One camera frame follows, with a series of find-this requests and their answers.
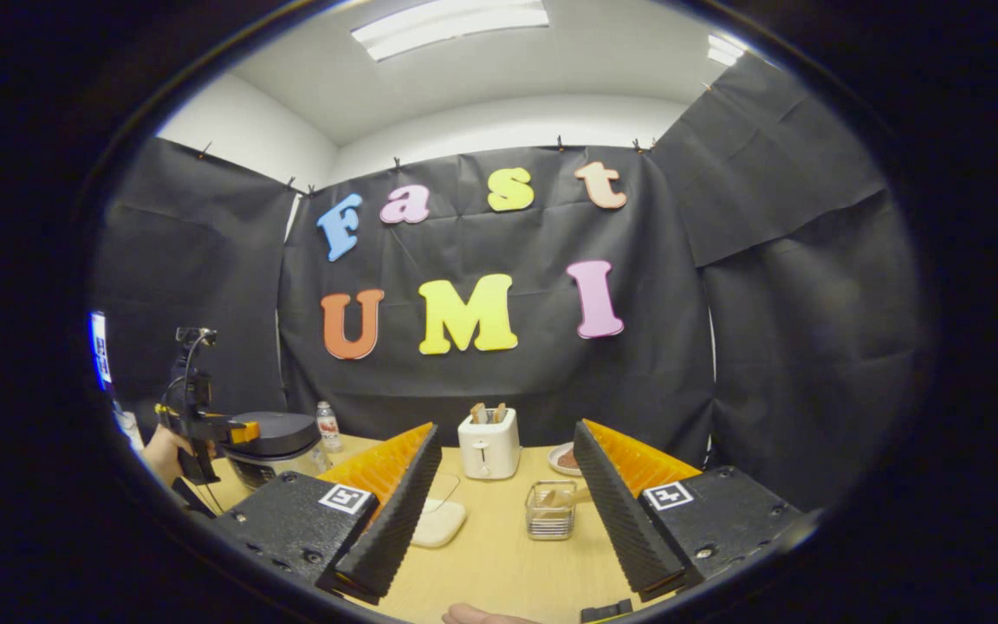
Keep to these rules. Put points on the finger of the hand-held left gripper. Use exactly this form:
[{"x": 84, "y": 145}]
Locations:
[{"x": 243, "y": 432}]

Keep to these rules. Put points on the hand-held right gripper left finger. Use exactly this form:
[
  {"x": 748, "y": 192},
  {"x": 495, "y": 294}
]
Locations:
[{"x": 395, "y": 520}]

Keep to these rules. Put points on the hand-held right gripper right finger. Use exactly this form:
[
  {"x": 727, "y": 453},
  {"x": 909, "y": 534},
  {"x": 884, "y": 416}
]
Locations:
[{"x": 620, "y": 520}]

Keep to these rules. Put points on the grey silver rice cooker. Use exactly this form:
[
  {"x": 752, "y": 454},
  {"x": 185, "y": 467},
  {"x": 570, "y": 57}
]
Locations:
[{"x": 282, "y": 433}]

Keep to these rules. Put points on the white rice dish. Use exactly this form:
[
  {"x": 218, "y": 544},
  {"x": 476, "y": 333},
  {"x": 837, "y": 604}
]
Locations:
[{"x": 438, "y": 524}]

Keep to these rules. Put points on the clear glass container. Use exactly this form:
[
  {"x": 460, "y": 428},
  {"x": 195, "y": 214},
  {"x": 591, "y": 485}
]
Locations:
[{"x": 445, "y": 487}]

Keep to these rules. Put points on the brown meat piece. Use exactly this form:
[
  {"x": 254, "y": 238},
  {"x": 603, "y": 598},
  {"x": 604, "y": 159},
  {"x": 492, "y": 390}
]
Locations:
[{"x": 568, "y": 458}]

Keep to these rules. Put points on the white round plate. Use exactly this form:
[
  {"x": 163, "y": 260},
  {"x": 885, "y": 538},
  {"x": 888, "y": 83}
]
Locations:
[{"x": 558, "y": 468}]

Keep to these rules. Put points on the small clear plastic bottle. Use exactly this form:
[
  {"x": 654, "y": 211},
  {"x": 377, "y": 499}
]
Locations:
[{"x": 328, "y": 429}]

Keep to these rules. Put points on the blue white poster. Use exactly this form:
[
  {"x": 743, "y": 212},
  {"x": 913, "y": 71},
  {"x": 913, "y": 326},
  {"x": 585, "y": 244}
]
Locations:
[{"x": 100, "y": 351}]

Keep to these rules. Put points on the white toaster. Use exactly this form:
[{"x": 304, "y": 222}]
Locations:
[{"x": 489, "y": 451}]

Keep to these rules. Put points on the toast slice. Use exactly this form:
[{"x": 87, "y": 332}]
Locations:
[
  {"x": 479, "y": 413},
  {"x": 500, "y": 412}
]

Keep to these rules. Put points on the black backdrop cloth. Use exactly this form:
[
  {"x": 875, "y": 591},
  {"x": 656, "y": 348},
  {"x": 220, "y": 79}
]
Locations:
[{"x": 508, "y": 390}]

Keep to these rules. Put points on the long ceiling light panel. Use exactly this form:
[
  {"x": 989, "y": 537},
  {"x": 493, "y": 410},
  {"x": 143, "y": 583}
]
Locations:
[{"x": 451, "y": 26}]

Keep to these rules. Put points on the small ceiling light panel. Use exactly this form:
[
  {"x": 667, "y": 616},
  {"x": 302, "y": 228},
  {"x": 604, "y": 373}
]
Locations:
[{"x": 726, "y": 50}]

